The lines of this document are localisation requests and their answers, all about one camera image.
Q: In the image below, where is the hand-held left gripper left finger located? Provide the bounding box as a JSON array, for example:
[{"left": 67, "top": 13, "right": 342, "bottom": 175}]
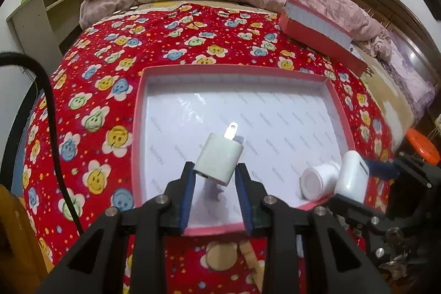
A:
[{"left": 34, "top": 161, "right": 197, "bottom": 294}]

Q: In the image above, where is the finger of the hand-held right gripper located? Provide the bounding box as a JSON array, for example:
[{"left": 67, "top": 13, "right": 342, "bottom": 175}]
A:
[
  {"left": 329, "top": 194, "right": 390, "bottom": 236},
  {"left": 363, "top": 153, "right": 433, "bottom": 191}
]

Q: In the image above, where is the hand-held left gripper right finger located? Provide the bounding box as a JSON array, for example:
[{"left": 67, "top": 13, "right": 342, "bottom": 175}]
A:
[{"left": 235, "top": 162, "right": 391, "bottom": 294}]

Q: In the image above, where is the white earbuds case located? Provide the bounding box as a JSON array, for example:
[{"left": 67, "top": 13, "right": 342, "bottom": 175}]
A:
[{"left": 334, "top": 150, "right": 370, "bottom": 204}]

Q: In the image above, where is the white wall charger plug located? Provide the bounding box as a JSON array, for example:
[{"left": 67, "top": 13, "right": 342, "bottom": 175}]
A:
[{"left": 194, "top": 121, "right": 246, "bottom": 187}]

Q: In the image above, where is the red cardboard box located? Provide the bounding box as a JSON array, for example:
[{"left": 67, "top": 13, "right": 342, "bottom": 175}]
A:
[{"left": 131, "top": 64, "right": 356, "bottom": 238}]

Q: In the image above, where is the orange stool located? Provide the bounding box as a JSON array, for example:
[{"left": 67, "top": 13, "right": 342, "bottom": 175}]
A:
[{"left": 405, "top": 129, "right": 441, "bottom": 164}]

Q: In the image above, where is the white plastic jar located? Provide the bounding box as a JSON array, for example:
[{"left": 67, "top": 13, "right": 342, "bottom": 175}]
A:
[{"left": 299, "top": 161, "right": 341, "bottom": 202}]

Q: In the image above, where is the beige bed sheet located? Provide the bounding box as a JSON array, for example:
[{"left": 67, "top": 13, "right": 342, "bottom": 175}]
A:
[{"left": 360, "top": 67, "right": 414, "bottom": 139}]

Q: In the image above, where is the purple pillow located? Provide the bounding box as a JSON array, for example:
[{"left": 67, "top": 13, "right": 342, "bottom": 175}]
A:
[{"left": 370, "top": 29, "right": 436, "bottom": 119}]

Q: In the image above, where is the red flower printed blanket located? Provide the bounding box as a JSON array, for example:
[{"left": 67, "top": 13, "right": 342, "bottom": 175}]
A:
[{"left": 14, "top": 3, "right": 397, "bottom": 294}]

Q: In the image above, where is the red cardboard box lid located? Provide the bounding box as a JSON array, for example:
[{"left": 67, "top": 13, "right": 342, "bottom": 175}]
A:
[{"left": 278, "top": 0, "right": 367, "bottom": 77}]

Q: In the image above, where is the dark wooden headboard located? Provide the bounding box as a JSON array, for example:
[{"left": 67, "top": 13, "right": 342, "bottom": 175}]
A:
[{"left": 319, "top": 0, "right": 441, "bottom": 109}]

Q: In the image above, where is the brown wooden furniture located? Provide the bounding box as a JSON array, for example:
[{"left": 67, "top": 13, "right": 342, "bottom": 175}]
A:
[{"left": 0, "top": 184, "right": 47, "bottom": 294}]

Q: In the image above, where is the pale wooden shelf unit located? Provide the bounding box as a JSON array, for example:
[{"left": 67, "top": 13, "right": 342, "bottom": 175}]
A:
[{"left": 7, "top": 0, "right": 99, "bottom": 57}]

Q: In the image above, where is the black cable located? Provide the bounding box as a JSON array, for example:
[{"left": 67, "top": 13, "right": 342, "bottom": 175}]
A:
[{"left": 0, "top": 52, "right": 85, "bottom": 236}]

